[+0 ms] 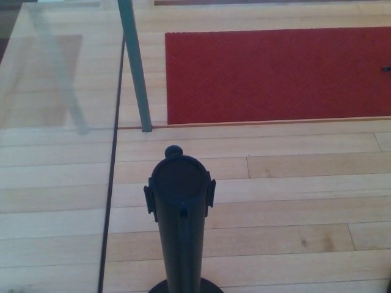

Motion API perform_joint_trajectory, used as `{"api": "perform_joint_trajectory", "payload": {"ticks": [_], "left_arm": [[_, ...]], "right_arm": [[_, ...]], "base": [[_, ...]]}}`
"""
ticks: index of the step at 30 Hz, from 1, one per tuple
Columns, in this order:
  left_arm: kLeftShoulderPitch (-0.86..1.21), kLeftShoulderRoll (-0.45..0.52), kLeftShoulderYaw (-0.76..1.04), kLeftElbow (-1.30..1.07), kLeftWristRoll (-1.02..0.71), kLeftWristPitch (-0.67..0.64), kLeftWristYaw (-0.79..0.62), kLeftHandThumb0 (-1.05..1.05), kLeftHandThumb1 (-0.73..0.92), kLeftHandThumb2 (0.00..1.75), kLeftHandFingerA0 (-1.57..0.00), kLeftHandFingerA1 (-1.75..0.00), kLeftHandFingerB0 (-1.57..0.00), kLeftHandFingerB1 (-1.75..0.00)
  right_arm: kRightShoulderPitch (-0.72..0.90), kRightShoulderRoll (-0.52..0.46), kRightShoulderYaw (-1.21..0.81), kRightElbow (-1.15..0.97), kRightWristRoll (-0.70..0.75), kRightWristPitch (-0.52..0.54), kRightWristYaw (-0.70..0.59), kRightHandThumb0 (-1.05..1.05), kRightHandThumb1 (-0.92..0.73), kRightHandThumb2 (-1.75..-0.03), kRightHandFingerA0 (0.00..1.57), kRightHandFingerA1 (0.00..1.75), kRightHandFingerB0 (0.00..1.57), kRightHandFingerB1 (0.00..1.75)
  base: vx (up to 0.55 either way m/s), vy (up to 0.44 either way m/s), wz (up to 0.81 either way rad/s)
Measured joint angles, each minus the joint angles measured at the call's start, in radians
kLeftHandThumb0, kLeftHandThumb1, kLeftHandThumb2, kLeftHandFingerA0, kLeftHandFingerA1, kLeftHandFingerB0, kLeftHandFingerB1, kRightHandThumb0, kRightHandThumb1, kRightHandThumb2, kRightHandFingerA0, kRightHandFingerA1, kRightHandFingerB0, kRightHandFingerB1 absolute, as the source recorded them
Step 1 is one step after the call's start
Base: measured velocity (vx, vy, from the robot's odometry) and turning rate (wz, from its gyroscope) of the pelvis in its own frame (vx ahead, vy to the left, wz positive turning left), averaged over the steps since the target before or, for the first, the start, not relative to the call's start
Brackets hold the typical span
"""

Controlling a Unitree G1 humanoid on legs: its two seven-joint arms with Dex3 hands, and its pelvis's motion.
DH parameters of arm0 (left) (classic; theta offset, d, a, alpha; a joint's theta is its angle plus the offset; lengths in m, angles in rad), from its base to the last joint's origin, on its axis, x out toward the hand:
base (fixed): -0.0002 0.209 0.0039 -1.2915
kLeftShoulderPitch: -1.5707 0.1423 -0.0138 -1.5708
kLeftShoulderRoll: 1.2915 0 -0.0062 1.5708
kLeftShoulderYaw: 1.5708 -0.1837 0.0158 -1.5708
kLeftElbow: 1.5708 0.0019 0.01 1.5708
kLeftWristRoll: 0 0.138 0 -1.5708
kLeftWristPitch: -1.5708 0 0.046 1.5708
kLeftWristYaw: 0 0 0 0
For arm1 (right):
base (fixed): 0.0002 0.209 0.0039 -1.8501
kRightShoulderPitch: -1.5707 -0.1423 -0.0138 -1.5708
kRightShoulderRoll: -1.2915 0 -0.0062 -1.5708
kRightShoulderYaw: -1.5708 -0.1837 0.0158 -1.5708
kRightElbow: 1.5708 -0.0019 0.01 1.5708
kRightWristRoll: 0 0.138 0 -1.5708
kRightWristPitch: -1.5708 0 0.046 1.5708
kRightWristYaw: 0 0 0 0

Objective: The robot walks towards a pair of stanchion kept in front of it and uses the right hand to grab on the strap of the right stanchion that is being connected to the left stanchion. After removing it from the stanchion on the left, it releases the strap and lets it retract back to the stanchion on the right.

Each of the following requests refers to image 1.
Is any black stanchion with plain head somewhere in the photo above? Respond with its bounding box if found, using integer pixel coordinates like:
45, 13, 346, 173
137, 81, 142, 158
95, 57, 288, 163
143, 145, 224, 293

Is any red textured floor mat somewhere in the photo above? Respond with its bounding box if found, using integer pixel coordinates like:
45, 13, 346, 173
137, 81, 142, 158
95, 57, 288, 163
164, 26, 391, 125

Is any clear glass panel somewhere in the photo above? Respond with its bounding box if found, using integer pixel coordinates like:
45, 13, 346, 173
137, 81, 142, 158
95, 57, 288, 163
0, 0, 126, 293

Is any grey metal railing post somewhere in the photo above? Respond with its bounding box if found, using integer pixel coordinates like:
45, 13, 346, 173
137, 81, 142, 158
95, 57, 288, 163
117, 0, 153, 134

